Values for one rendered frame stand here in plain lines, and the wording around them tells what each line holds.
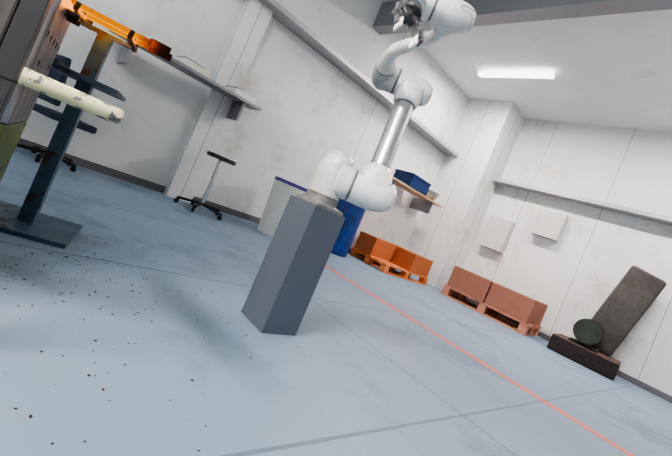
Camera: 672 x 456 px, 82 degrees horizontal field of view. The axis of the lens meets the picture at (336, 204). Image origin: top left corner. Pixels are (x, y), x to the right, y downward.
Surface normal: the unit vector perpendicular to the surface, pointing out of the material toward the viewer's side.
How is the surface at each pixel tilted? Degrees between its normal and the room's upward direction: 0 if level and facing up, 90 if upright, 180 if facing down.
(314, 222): 90
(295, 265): 90
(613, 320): 90
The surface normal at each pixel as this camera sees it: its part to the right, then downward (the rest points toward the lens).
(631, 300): -0.59, -0.26
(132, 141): 0.63, 0.26
